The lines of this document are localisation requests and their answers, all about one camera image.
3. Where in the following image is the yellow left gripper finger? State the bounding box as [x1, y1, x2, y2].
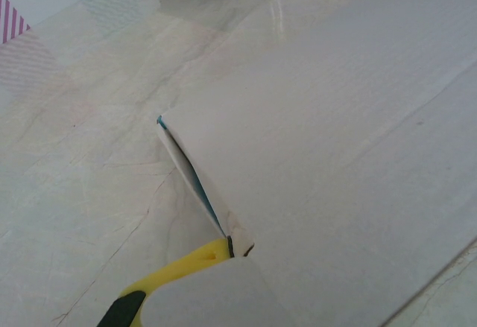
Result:
[96, 235, 236, 327]

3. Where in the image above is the blue and white paper box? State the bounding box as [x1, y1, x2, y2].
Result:
[143, 0, 477, 327]

